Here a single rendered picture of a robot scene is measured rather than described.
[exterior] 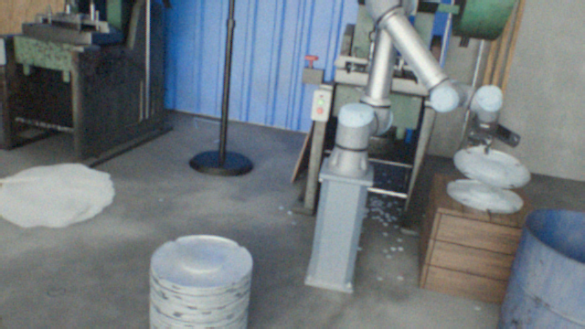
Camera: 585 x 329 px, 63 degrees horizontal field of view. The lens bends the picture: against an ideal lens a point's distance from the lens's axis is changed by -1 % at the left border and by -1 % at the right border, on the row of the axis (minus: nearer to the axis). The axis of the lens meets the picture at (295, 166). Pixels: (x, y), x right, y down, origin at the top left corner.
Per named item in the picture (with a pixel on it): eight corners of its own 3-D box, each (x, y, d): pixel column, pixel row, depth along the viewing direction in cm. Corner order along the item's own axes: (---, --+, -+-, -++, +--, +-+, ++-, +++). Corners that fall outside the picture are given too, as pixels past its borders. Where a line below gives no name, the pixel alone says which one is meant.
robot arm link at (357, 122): (328, 142, 169) (334, 104, 165) (346, 135, 180) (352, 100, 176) (358, 151, 163) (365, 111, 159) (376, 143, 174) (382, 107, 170)
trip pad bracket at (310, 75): (318, 110, 227) (324, 68, 221) (298, 106, 229) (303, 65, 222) (320, 107, 233) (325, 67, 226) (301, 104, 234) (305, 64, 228)
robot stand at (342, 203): (353, 293, 180) (373, 182, 165) (303, 284, 182) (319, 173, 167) (355, 268, 197) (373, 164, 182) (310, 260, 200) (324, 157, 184)
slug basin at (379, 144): (402, 163, 235) (407, 143, 231) (334, 150, 241) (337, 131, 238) (404, 144, 266) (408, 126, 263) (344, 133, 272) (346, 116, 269)
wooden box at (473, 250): (519, 310, 181) (546, 228, 169) (418, 288, 188) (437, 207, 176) (502, 259, 218) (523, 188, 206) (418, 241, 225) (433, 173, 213)
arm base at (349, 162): (367, 179, 167) (372, 153, 163) (324, 173, 168) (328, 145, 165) (368, 165, 181) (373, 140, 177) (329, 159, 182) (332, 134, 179)
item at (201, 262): (271, 267, 143) (271, 264, 142) (190, 303, 122) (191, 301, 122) (211, 228, 160) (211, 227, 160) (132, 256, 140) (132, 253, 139)
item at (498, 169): (486, 191, 206) (487, 189, 206) (546, 185, 180) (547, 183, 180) (439, 155, 197) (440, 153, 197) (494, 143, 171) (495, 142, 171)
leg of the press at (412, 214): (422, 239, 229) (466, 46, 198) (398, 234, 231) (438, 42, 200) (420, 176, 314) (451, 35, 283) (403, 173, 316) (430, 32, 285)
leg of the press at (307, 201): (313, 217, 238) (338, 29, 208) (290, 212, 240) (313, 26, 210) (340, 162, 323) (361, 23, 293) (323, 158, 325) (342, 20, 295)
